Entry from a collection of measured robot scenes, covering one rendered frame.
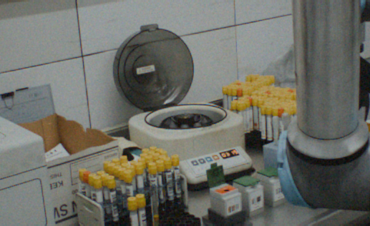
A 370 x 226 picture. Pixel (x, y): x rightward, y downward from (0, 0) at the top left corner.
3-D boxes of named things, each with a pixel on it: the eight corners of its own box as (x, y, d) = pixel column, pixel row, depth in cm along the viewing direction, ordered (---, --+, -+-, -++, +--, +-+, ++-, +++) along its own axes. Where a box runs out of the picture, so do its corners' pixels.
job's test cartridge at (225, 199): (226, 227, 122) (224, 196, 120) (210, 218, 125) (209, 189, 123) (242, 220, 124) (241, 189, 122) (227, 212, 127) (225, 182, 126)
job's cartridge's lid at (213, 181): (206, 166, 122) (205, 165, 123) (210, 189, 123) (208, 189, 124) (222, 160, 125) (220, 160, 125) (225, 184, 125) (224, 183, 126)
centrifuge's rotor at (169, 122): (174, 157, 147) (172, 128, 145) (145, 140, 160) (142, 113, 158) (231, 143, 154) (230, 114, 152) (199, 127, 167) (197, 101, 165)
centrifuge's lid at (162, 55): (112, 30, 157) (100, 31, 164) (127, 129, 162) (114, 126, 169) (189, 18, 167) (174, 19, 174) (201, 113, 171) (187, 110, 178)
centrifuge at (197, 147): (177, 197, 140) (173, 144, 136) (123, 158, 165) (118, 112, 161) (268, 171, 150) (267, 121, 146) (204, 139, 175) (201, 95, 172)
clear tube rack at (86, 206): (104, 241, 122) (99, 207, 120) (79, 224, 130) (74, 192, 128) (189, 207, 134) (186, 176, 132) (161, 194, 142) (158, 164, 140)
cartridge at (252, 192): (249, 217, 128) (248, 186, 126) (233, 210, 131) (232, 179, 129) (264, 211, 130) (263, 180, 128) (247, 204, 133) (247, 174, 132)
